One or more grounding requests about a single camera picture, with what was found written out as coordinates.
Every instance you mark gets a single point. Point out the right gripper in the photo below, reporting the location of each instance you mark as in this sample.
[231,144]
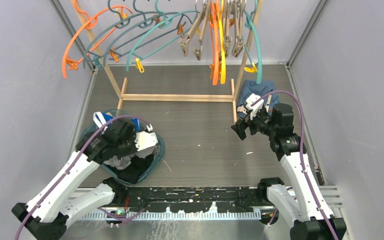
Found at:
[242,124]

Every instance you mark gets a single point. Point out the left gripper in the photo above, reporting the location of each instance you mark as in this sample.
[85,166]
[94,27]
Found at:
[134,149]

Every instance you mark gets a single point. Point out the grey striped underwear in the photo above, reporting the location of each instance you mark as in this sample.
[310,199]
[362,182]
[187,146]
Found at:
[121,163]

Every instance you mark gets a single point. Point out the blue underwear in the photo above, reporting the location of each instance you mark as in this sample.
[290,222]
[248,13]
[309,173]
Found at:
[100,118]

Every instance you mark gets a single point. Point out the slate blue clip hanger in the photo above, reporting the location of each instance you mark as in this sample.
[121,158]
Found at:
[124,26]

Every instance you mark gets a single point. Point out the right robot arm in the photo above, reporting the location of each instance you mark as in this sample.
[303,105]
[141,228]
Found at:
[307,213]

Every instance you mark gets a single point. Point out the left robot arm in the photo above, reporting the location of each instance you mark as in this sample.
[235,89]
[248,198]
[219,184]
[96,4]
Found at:
[48,215]

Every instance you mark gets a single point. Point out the yellow hanging hanger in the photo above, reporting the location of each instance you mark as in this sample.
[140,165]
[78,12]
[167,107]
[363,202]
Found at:
[220,10]

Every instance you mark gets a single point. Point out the orange hanging hanger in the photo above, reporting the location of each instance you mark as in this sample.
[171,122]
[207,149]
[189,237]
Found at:
[215,44]

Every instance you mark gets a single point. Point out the right teal hanger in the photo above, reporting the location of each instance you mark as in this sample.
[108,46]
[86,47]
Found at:
[251,23]

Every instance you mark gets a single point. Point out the black garment in basket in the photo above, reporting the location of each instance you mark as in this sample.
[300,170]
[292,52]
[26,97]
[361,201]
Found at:
[137,171]

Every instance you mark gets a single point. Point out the teal laundry basket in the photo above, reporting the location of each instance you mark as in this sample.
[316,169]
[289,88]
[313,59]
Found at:
[158,153]

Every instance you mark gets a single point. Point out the blue patterned cloth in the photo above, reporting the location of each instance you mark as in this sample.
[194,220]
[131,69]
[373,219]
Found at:
[250,87]

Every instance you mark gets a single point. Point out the beige wooden hangers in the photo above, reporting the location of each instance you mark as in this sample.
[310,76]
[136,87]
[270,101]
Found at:
[234,20]

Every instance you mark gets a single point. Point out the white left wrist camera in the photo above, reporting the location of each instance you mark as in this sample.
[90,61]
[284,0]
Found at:
[145,141]

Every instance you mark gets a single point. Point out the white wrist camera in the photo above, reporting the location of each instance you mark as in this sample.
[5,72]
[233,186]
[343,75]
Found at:
[145,141]
[253,104]

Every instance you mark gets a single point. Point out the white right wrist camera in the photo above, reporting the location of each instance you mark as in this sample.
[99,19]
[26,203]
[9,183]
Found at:
[253,104]

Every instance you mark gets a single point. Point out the wooden hanger rack frame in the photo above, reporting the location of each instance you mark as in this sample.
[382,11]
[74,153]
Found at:
[80,40]

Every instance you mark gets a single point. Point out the white slotted cable duct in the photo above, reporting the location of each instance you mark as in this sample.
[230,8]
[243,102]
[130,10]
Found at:
[211,215]

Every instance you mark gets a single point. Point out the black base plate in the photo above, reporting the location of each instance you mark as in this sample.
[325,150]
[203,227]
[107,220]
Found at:
[226,199]

